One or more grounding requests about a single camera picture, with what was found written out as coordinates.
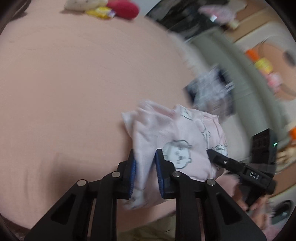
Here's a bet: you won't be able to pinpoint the white plush rabbit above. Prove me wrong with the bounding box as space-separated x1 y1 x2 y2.
64 0 108 11

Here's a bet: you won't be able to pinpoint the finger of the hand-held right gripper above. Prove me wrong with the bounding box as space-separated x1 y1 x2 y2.
206 149 243 176

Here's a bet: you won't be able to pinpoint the person's right hand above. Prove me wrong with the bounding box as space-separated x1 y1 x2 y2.
236 192 270 230

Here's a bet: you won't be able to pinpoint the pink round bed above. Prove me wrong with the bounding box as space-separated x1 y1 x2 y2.
0 0 250 232

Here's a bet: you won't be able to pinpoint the pink cat-print pants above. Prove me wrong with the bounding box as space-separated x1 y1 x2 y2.
121 100 230 210

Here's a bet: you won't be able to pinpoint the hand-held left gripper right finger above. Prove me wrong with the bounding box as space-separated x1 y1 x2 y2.
155 149 266 241

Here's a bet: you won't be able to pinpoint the pink hanging garment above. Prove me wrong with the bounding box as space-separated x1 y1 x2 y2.
198 5 237 24

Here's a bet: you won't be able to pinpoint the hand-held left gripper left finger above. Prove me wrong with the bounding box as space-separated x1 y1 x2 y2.
24 149 137 241

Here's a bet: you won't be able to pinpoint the orange carrot plush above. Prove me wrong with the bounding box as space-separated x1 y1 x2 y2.
245 49 259 61

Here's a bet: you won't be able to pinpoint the pink plush toy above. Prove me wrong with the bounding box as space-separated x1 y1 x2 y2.
266 72 284 88

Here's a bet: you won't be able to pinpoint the grey padded headboard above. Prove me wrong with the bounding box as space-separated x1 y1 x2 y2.
192 30 289 163

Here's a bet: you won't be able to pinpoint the yellow snack packet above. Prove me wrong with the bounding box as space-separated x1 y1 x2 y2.
85 6 116 20

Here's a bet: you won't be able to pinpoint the glass door cabinet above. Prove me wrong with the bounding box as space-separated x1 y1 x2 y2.
146 0 232 40

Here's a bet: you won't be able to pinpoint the yellow sponge plush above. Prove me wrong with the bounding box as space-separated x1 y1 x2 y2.
254 58 274 75

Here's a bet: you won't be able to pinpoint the red plush pillow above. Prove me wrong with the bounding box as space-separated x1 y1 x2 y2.
106 0 140 20

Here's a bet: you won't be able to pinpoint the stack of folded white clothes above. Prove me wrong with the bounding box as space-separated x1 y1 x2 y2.
184 66 237 117

